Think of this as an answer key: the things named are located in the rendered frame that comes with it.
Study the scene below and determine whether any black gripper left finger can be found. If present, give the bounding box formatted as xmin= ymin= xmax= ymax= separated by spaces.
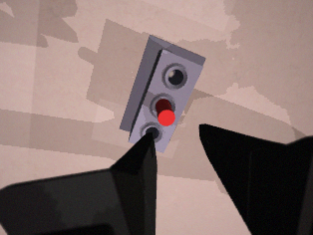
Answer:
xmin=0 ymin=132 xmax=157 ymax=235

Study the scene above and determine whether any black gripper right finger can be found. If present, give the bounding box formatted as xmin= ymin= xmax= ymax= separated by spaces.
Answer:
xmin=199 ymin=123 xmax=313 ymax=235

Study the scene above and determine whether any red peg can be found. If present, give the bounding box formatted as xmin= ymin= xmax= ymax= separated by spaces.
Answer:
xmin=156 ymin=99 xmax=175 ymax=126

